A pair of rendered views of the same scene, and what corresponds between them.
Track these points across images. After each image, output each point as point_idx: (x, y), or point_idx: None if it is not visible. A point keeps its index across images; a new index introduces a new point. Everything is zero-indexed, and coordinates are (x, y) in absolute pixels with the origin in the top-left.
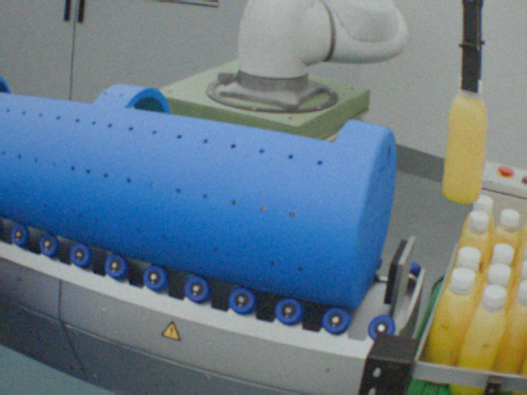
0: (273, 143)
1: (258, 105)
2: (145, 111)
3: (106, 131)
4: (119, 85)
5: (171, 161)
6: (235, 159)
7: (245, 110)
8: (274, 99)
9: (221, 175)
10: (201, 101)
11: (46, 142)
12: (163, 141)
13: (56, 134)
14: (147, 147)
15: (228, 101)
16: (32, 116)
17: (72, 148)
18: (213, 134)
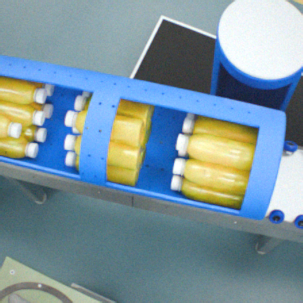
0: (3, 67)
1: (38, 297)
2: (78, 86)
3: (103, 80)
4: (107, 125)
5: (59, 67)
6: (24, 63)
7: (46, 283)
8: (26, 301)
9: (32, 61)
10: (83, 301)
11: (151, 84)
12: (64, 72)
13: (143, 84)
14: (74, 72)
15: (62, 302)
16: (170, 94)
17: (128, 79)
18: (35, 72)
